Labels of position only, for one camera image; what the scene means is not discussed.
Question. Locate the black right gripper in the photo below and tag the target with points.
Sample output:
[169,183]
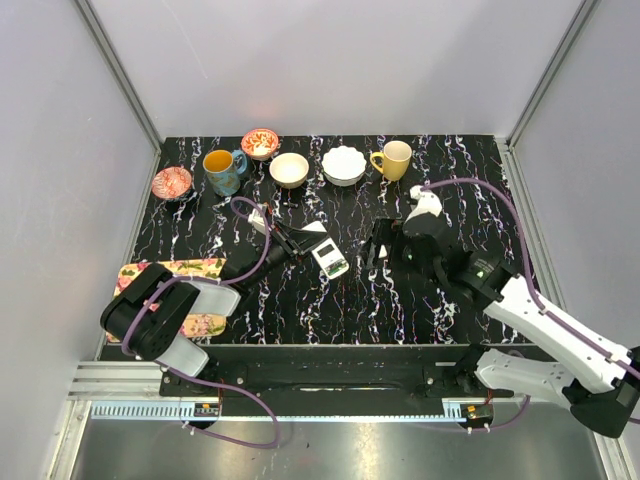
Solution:
[382,232]

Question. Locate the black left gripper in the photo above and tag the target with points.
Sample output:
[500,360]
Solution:
[288,239]

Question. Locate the white battery cover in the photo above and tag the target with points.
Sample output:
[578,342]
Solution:
[315,226]

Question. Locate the white remote control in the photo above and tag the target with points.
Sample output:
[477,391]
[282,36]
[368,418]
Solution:
[330,259]

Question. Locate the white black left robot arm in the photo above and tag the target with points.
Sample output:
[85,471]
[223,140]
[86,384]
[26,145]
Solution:
[147,316]

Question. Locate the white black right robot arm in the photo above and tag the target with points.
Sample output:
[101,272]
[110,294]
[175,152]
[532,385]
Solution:
[593,377]

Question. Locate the cream round bowl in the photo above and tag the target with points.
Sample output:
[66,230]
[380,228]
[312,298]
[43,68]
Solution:
[289,170]

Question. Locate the white scalloped bowl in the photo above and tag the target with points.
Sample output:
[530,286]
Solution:
[343,166]

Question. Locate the yellow mug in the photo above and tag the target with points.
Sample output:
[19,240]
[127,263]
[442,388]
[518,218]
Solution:
[393,160]

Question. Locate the blue patterned mug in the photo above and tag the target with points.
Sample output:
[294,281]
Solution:
[224,170]

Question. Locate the orange floral bowl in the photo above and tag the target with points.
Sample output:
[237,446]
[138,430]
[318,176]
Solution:
[260,143]

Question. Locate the red patterned small dish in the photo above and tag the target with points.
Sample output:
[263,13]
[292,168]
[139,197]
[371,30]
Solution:
[172,183]

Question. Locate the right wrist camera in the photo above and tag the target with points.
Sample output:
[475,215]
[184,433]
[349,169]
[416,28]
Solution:
[424,202]

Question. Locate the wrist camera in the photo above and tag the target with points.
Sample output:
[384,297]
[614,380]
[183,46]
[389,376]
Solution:
[424,202]
[258,218]

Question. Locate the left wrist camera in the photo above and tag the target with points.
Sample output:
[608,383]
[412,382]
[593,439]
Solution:
[258,218]

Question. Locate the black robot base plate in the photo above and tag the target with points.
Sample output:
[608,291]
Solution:
[417,370]

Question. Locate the aluminium table edge rail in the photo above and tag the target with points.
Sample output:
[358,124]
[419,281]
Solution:
[129,380]

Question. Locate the aluminium corner frame post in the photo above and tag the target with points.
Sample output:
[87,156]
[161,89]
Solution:
[580,19]

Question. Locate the left aluminium frame post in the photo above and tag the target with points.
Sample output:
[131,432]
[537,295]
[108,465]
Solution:
[109,54]

